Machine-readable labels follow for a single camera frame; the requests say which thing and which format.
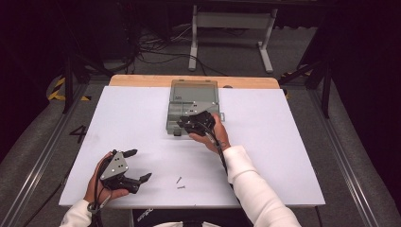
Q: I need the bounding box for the aluminium floor rail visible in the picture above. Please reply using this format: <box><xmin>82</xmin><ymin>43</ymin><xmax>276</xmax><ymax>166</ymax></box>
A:
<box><xmin>0</xmin><ymin>82</ymin><xmax>90</xmax><ymax>227</ymax></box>
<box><xmin>306</xmin><ymin>89</ymin><xmax>384</xmax><ymax>227</ymax></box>

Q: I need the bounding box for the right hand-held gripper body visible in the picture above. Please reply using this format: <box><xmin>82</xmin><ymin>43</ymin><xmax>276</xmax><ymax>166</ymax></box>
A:
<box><xmin>183</xmin><ymin>100</ymin><xmax>218</xmax><ymax>135</ymax></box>

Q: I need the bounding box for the white board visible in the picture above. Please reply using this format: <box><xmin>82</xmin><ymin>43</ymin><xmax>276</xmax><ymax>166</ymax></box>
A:
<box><xmin>59</xmin><ymin>85</ymin><xmax>326</xmax><ymax>210</ymax></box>

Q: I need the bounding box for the black tripod stand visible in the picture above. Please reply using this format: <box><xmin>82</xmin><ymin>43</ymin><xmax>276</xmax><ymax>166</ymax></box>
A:
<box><xmin>61</xmin><ymin>46</ymin><xmax>115</xmax><ymax>114</ymax></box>
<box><xmin>278</xmin><ymin>56</ymin><xmax>333</xmax><ymax>119</ymax></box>

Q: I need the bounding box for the person's left hand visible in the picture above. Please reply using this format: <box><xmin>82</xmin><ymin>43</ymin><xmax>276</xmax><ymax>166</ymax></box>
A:
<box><xmin>83</xmin><ymin>151</ymin><xmax>131</xmax><ymax>204</ymax></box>

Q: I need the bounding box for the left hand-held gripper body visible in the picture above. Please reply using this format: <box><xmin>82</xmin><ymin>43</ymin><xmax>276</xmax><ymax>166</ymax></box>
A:
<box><xmin>99</xmin><ymin>149</ymin><xmax>142</xmax><ymax>195</ymax></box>

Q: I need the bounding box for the hand-held gripper cable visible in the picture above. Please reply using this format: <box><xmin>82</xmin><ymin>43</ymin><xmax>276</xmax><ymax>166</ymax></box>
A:
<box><xmin>198</xmin><ymin>121</ymin><xmax>253</xmax><ymax>227</ymax></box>
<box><xmin>88</xmin><ymin>155</ymin><xmax>112</xmax><ymax>227</ymax></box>

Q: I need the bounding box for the person's right hand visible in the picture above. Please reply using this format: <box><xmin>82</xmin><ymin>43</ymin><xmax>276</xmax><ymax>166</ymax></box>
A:
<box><xmin>188</xmin><ymin>113</ymin><xmax>232</xmax><ymax>155</ymax></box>

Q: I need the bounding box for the grey plastic compartment box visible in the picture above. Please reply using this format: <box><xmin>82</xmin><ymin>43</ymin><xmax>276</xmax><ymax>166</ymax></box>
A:
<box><xmin>166</xmin><ymin>79</ymin><xmax>227</xmax><ymax>137</ymax></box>

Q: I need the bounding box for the white metal stand frame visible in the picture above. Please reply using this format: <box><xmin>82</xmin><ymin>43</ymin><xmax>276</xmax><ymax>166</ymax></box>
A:
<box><xmin>187</xmin><ymin>4</ymin><xmax>279</xmax><ymax>75</ymax></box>

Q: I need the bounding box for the bundle of black floor cables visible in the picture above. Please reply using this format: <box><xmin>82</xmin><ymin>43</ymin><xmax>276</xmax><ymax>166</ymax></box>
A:
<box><xmin>126</xmin><ymin>23</ymin><xmax>229</xmax><ymax>78</ymax></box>

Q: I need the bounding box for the left hand-held gripper cable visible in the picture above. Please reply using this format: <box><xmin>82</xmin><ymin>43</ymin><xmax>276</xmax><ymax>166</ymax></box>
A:
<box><xmin>88</xmin><ymin>155</ymin><xmax>112</xmax><ymax>227</ymax></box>

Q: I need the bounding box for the right hand-held gripper cable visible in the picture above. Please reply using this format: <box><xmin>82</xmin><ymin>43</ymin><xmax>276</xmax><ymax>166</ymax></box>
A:
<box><xmin>198</xmin><ymin>121</ymin><xmax>253</xmax><ymax>227</ymax></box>

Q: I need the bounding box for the person's dark clothing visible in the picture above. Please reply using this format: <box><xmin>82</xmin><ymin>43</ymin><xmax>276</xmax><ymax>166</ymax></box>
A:
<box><xmin>131</xmin><ymin>207</ymin><xmax>250</xmax><ymax>227</ymax></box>

